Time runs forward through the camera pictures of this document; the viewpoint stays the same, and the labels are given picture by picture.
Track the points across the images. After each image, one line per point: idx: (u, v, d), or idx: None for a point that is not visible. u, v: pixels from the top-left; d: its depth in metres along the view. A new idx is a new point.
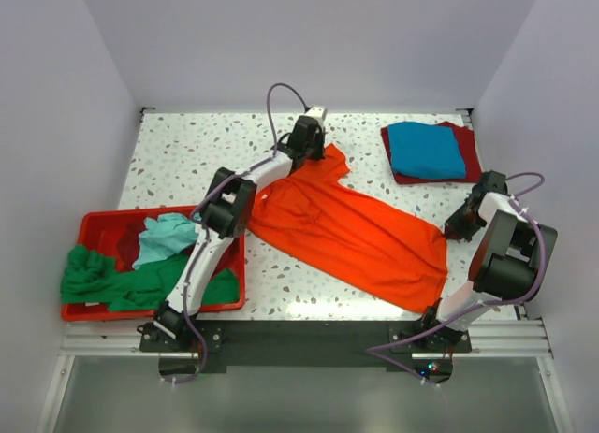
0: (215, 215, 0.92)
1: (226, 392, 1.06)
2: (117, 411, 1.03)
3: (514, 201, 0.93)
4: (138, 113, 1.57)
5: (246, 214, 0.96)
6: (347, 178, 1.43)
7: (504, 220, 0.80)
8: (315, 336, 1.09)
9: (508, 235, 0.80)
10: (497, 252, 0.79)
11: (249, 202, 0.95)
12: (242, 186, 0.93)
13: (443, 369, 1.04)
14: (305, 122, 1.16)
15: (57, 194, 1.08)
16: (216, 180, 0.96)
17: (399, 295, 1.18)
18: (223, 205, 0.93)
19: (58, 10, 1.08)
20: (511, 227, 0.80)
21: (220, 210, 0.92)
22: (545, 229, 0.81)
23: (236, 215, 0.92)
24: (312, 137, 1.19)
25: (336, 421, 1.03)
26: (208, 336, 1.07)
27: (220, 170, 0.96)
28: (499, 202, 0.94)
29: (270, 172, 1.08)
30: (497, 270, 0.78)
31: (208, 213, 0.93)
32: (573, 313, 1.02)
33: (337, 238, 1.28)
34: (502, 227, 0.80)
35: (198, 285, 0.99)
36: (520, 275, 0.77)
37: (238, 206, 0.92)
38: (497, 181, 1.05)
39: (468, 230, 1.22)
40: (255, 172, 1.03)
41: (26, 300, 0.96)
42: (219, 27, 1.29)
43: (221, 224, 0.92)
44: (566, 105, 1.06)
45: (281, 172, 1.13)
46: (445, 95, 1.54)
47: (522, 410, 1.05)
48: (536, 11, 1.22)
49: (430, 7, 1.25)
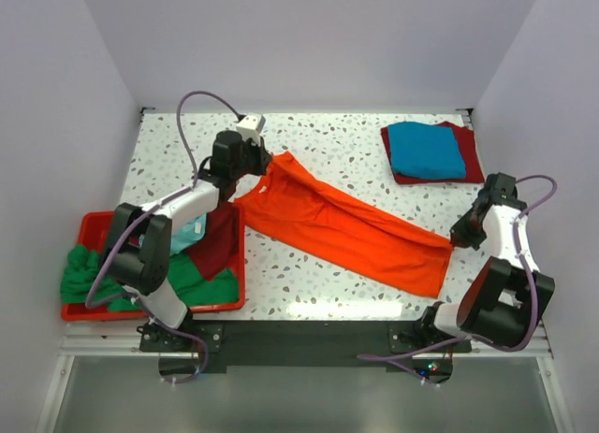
0: (126, 269, 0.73)
1: (226, 393, 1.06)
2: (117, 411, 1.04)
3: (518, 224, 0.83)
4: (139, 113, 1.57)
5: (163, 255, 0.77)
6: (352, 159, 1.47)
7: (501, 269, 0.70)
8: (315, 336, 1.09)
9: (500, 286, 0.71)
10: (485, 304, 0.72)
11: (164, 241, 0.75)
12: (152, 221, 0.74)
13: (443, 369, 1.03)
14: (224, 142, 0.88)
15: (57, 194, 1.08)
16: (118, 222, 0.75)
17: (402, 283, 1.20)
18: (133, 252, 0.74)
19: (59, 9, 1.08)
20: (506, 277, 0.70)
21: (124, 258, 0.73)
22: (543, 279, 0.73)
23: (150, 262, 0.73)
24: (239, 157, 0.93)
25: (336, 421, 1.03)
26: (208, 336, 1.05)
27: (123, 210, 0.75)
28: (501, 222, 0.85)
29: (190, 207, 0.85)
30: (485, 322, 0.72)
31: (119, 268, 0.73)
32: (573, 314, 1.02)
33: (339, 230, 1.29)
34: (497, 277, 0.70)
35: (167, 310, 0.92)
36: (510, 326, 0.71)
37: (148, 250, 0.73)
38: (506, 185, 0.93)
39: (474, 237, 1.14)
40: (170, 206, 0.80)
41: (25, 300, 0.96)
42: (219, 27, 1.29)
43: (131, 280, 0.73)
44: (568, 105, 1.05)
45: (205, 205, 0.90)
46: (446, 95, 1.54)
47: (522, 409, 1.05)
48: (536, 12, 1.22)
49: (430, 7, 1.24)
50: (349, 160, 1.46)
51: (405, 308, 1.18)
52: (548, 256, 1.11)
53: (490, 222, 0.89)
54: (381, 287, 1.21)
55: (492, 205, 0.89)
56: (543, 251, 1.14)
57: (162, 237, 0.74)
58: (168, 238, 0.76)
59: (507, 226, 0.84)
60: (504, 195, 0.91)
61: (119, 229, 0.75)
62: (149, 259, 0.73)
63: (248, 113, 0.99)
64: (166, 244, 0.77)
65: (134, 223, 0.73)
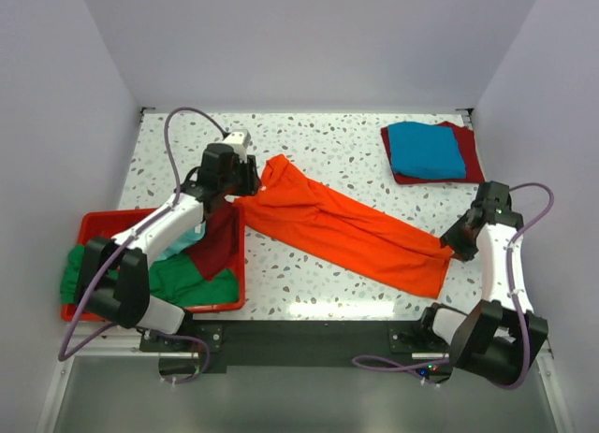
0: (102, 309, 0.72)
1: (226, 393, 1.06)
2: (118, 411, 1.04)
3: (511, 251, 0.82)
4: (139, 113, 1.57)
5: (140, 291, 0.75)
6: (352, 159, 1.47)
7: (490, 316, 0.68)
8: (316, 336, 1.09)
9: (489, 331, 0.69)
10: (475, 348, 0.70)
11: (138, 279, 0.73)
12: (125, 257, 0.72)
13: (443, 369, 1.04)
14: (215, 151, 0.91)
15: (56, 194, 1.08)
16: (92, 256, 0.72)
17: (402, 283, 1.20)
18: (109, 291, 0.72)
19: (59, 9, 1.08)
20: (496, 323, 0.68)
21: (102, 295, 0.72)
22: (534, 320, 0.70)
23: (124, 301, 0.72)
24: (226, 169, 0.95)
25: (336, 421, 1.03)
26: (208, 336, 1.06)
27: (94, 245, 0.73)
28: (493, 249, 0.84)
29: (168, 230, 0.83)
30: (476, 364, 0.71)
31: (94, 308, 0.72)
32: (573, 314, 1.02)
33: (340, 231, 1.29)
34: (487, 324, 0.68)
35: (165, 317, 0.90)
36: (504, 365, 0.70)
37: (123, 289, 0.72)
38: (500, 194, 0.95)
39: (468, 246, 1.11)
40: (147, 234, 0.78)
41: (25, 300, 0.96)
42: (219, 27, 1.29)
43: (110, 316, 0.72)
44: (568, 105, 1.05)
45: (187, 221, 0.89)
46: (446, 96, 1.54)
47: (522, 409, 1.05)
48: (536, 12, 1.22)
49: (430, 7, 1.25)
50: (350, 159, 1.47)
51: (405, 308, 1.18)
52: (548, 257, 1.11)
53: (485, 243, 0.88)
54: (381, 287, 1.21)
55: (485, 225, 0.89)
56: (543, 251, 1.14)
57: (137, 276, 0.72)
58: (144, 269, 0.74)
59: (501, 254, 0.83)
60: (498, 206, 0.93)
61: (93, 264, 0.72)
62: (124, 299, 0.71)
63: (233, 131, 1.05)
64: (142, 282, 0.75)
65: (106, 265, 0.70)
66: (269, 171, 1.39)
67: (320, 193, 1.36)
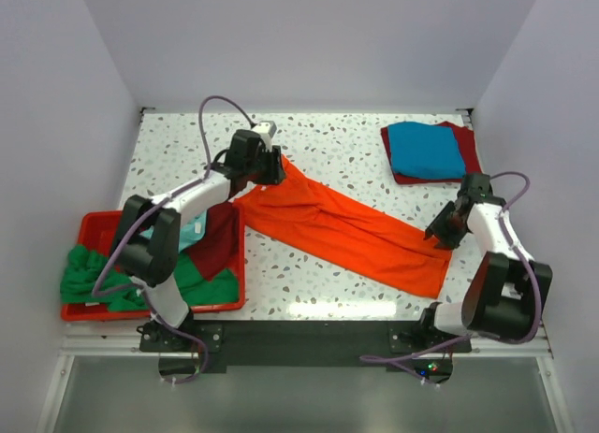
0: (134, 264, 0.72)
1: (226, 393, 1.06)
2: (118, 411, 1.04)
3: (503, 218, 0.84)
4: (138, 113, 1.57)
5: (170, 250, 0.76)
6: (352, 159, 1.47)
7: (495, 267, 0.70)
8: (316, 336, 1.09)
9: (502, 280, 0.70)
10: (489, 298, 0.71)
11: (171, 236, 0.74)
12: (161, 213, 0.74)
13: (443, 369, 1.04)
14: (243, 137, 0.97)
15: (56, 194, 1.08)
16: (129, 212, 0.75)
17: (402, 283, 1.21)
18: (140, 246, 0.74)
19: (58, 8, 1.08)
20: (503, 274, 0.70)
21: (136, 249, 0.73)
22: (540, 267, 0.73)
23: (156, 255, 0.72)
24: (253, 155, 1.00)
25: (336, 420, 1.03)
26: (208, 335, 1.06)
27: (131, 203, 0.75)
28: (487, 218, 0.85)
29: (198, 199, 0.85)
30: (492, 317, 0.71)
31: (125, 263, 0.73)
32: (573, 313, 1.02)
33: (340, 230, 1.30)
34: (496, 271, 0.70)
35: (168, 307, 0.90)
36: (518, 321, 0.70)
37: (155, 243, 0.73)
38: (482, 183, 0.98)
39: (455, 234, 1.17)
40: (181, 198, 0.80)
41: (25, 300, 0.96)
42: (219, 27, 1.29)
43: (140, 272, 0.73)
44: (568, 105, 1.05)
45: (213, 197, 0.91)
46: (446, 96, 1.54)
47: (522, 409, 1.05)
48: (536, 12, 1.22)
49: (430, 7, 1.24)
50: (350, 159, 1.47)
51: (405, 308, 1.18)
52: (548, 257, 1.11)
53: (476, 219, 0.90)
54: (381, 287, 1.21)
55: (474, 204, 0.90)
56: (543, 251, 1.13)
57: (170, 231, 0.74)
58: (177, 230, 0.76)
59: (493, 223, 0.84)
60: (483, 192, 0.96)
61: (129, 221, 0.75)
62: (157, 252, 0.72)
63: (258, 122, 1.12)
64: (173, 240, 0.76)
65: (143, 217, 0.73)
66: None
67: (320, 193, 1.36)
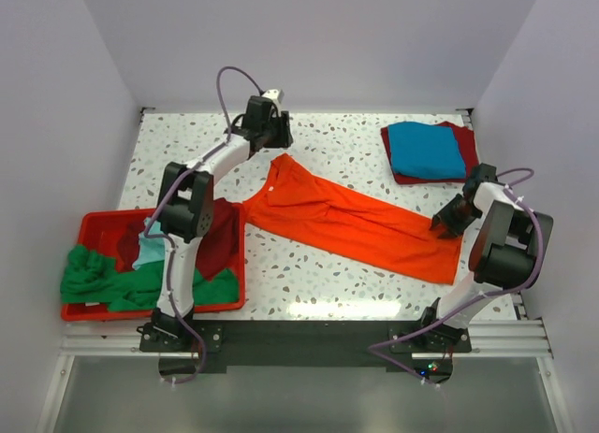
0: (174, 218, 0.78)
1: (226, 392, 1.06)
2: (118, 411, 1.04)
3: (509, 189, 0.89)
4: (138, 113, 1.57)
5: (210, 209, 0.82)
6: (352, 158, 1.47)
7: (501, 209, 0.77)
8: (316, 336, 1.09)
9: (505, 224, 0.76)
10: (496, 240, 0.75)
11: (210, 194, 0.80)
12: (197, 178, 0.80)
13: (443, 370, 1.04)
14: (258, 99, 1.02)
15: (57, 194, 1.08)
16: (168, 176, 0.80)
17: (418, 271, 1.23)
18: (181, 203, 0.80)
19: (58, 8, 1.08)
20: (508, 218, 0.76)
21: (177, 209, 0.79)
22: (541, 215, 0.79)
23: (197, 211, 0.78)
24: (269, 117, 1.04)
25: (335, 420, 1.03)
26: (207, 336, 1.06)
27: (168, 165, 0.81)
28: (493, 191, 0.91)
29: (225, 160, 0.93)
30: (497, 260, 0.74)
31: (166, 219, 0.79)
32: (572, 314, 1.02)
33: (351, 223, 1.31)
34: (501, 215, 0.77)
35: (182, 290, 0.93)
36: (521, 264, 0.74)
37: (196, 201, 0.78)
38: (489, 173, 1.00)
39: (460, 224, 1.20)
40: (211, 162, 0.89)
41: (26, 300, 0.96)
42: (219, 26, 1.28)
43: (182, 224, 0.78)
44: (568, 105, 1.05)
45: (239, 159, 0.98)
46: (446, 95, 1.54)
47: (521, 409, 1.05)
48: (536, 12, 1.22)
49: (430, 7, 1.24)
50: (350, 159, 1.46)
51: (405, 308, 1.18)
52: (548, 256, 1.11)
53: (483, 194, 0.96)
54: (381, 287, 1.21)
55: (481, 183, 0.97)
56: None
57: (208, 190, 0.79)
58: (211, 194, 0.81)
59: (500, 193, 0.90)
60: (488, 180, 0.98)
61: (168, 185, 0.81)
62: (198, 209, 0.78)
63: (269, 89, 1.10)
64: (211, 199, 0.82)
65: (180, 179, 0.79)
66: (273, 171, 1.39)
67: (327, 189, 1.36)
